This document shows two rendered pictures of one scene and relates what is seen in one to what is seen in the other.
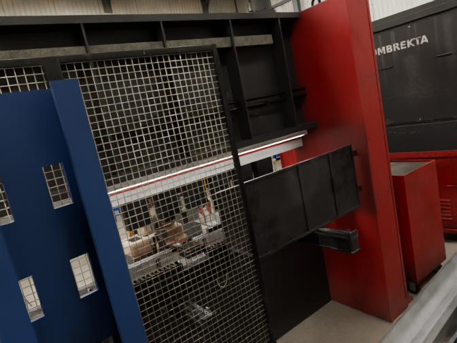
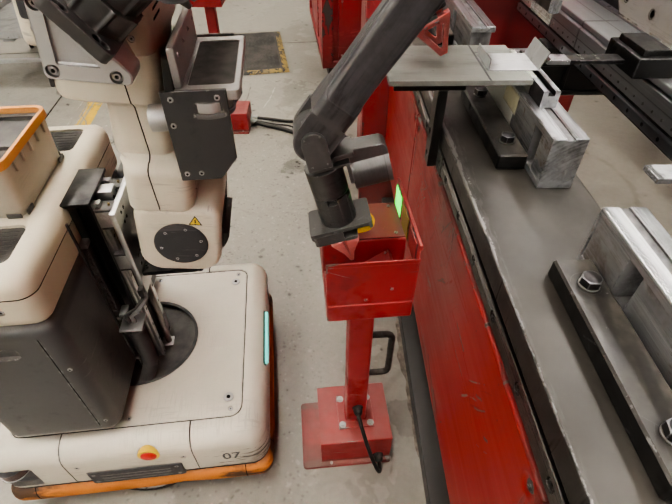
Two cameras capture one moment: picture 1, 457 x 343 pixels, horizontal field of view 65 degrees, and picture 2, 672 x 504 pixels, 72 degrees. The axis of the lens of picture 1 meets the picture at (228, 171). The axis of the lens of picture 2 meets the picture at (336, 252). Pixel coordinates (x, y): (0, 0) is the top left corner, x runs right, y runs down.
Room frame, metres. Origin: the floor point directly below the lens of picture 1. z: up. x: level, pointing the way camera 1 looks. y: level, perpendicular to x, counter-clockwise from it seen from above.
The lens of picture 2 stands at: (2.18, 1.07, 1.34)
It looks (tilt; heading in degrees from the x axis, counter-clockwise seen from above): 43 degrees down; 303
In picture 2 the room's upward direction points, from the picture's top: straight up
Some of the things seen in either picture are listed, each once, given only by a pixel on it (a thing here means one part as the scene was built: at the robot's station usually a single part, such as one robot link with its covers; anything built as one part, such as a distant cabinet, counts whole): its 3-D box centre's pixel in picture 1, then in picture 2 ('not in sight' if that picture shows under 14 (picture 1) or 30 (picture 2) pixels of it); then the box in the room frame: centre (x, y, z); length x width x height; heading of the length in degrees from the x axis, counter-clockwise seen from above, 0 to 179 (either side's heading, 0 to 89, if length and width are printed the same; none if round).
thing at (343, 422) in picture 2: not in sight; (354, 410); (2.49, 0.50, 0.13); 0.10 x 0.10 x 0.01; 39
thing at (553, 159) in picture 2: (219, 235); (525, 111); (2.33, 0.15, 0.92); 0.39 x 0.06 x 0.10; 124
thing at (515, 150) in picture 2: not in sight; (490, 123); (2.39, 0.17, 0.89); 0.30 x 0.05 x 0.03; 124
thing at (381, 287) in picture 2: not in sight; (364, 248); (2.49, 0.50, 0.75); 0.20 x 0.16 x 0.18; 129
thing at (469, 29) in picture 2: not in sight; (459, 16); (2.68, -0.35, 0.92); 0.50 x 0.06 x 0.10; 124
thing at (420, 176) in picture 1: (397, 223); not in sight; (2.93, -1.33, 0.50); 0.50 x 0.50 x 1.00; 34
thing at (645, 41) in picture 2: not in sight; (611, 54); (2.23, 0.01, 1.01); 0.26 x 0.12 x 0.05; 34
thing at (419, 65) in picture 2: (211, 219); (451, 64); (2.49, 0.19, 1.00); 0.26 x 0.18 x 0.01; 34
